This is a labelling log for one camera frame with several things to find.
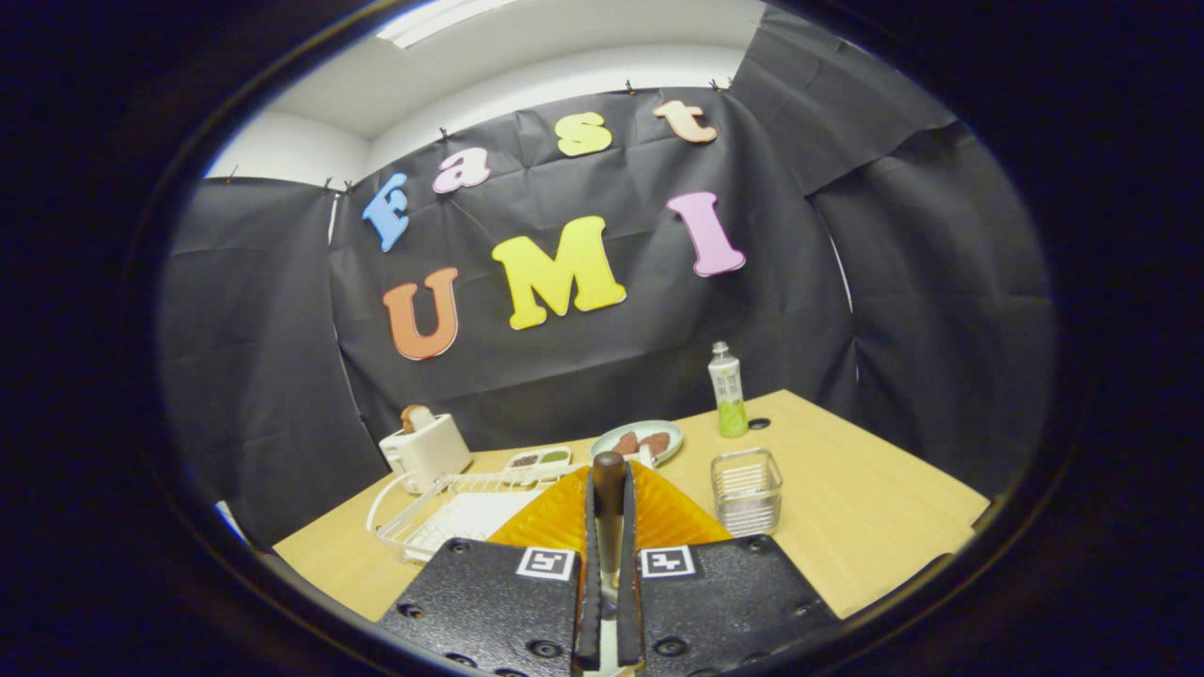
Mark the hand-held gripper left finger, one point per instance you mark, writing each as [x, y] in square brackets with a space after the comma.
[591, 602]

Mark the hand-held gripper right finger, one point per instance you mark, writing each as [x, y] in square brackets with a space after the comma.
[628, 611]

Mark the small pale green dish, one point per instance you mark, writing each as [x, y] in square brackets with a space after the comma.
[602, 442]

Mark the white divided grain tray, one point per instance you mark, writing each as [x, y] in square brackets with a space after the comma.
[546, 470]

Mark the white drying mat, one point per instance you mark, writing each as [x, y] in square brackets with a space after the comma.
[470, 517]

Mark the brown meat piece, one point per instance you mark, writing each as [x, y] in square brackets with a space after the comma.
[657, 442]
[628, 444]

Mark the white toaster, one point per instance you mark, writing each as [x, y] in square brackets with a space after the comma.
[428, 453]

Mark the green drink bottle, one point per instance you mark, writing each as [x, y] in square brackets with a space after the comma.
[727, 395]

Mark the bread slice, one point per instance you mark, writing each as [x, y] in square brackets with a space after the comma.
[417, 418]

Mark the white flat panel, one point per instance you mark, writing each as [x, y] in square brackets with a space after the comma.
[230, 522]

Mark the ceiling light panel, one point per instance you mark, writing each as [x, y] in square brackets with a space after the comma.
[433, 21]

